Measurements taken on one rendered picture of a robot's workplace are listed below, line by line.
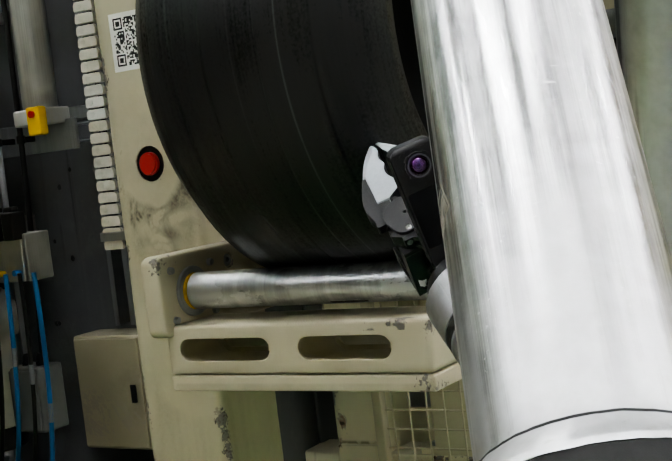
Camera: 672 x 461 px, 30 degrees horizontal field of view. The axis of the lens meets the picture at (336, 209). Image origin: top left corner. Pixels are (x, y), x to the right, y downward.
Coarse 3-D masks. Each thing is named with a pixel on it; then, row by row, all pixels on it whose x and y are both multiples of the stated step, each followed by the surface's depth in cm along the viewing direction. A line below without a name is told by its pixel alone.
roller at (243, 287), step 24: (336, 264) 141; (360, 264) 139; (384, 264) 137; (192, 288) 150; (216, 288) 148; (240, 288) 146; (264, 288) 144; (288, 288) 143; (312, 288) 141; (336, 288) 139; (360, 288) 138; (384, 288) 136; (408, 288) 134
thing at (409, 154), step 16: (400, 144) 112; (416, 144) 111; (400, 160) 111; (416, 160) 110; (400, 176) 111; (416, 176) 111; (432, 176) 111; (400, 192) 113; (416, 192) 111; (432, 192) 112; (416, 208) 112; (432, 208) 112; (416, 224) 112; (432, 224) 112; (432, 240) 112; (432, 256) 112
